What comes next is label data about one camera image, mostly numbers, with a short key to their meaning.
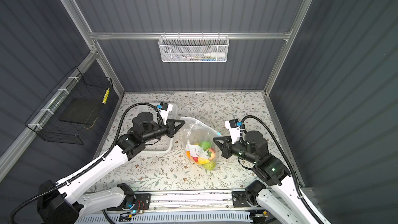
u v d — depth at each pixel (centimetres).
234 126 57
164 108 63
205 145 74
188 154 79
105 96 83
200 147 73
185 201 75
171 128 62
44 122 61
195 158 78
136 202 72
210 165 79
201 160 77
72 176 43
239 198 74
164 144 91
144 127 55
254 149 49
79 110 77
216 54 87
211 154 75
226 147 56
